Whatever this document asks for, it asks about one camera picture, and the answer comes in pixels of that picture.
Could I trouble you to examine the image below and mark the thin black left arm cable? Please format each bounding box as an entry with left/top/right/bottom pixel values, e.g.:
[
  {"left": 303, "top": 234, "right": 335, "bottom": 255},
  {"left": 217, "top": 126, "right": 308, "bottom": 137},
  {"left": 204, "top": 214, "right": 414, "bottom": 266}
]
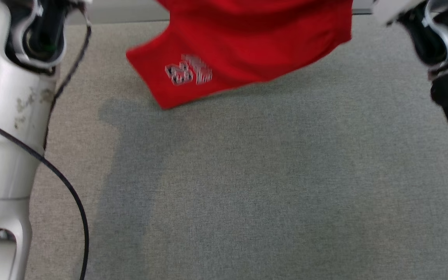
[{"left": 43, "top": 16, "right": 93, "bottom": 152}]

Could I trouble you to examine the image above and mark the red shirt with white sleeves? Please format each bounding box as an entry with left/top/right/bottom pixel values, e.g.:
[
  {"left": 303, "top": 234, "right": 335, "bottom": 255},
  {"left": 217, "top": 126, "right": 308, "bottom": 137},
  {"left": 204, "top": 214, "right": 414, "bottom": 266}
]
[{"left": 126, "top": 0, "right": 354, "bottom": 110}]

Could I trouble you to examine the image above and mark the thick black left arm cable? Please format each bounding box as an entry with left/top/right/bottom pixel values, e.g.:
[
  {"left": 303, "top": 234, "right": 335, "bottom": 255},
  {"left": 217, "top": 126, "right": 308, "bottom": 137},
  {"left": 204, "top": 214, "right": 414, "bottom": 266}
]
[{"left": 0, "top": 115, "right": 90, "bottom": 280}]

